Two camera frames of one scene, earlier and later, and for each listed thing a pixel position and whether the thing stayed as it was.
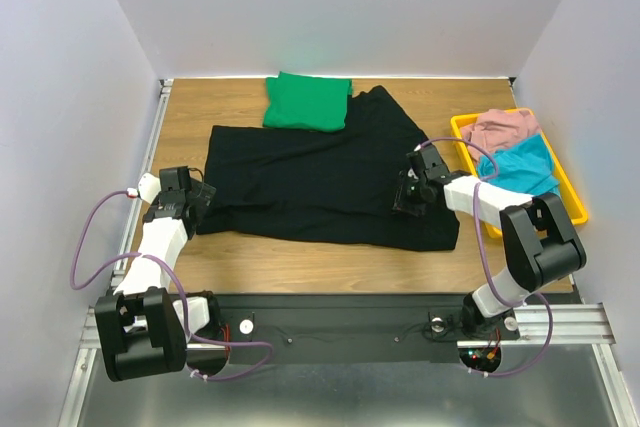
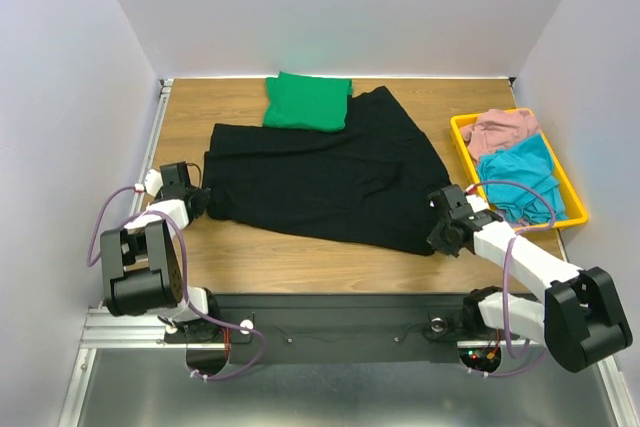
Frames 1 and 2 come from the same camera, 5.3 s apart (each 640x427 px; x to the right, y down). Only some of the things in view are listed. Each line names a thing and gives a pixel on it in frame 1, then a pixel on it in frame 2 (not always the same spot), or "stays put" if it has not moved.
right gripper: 406,202 -> 439,235
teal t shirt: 526,166 stays put
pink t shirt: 496,129 stays put
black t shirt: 336,187 stays put
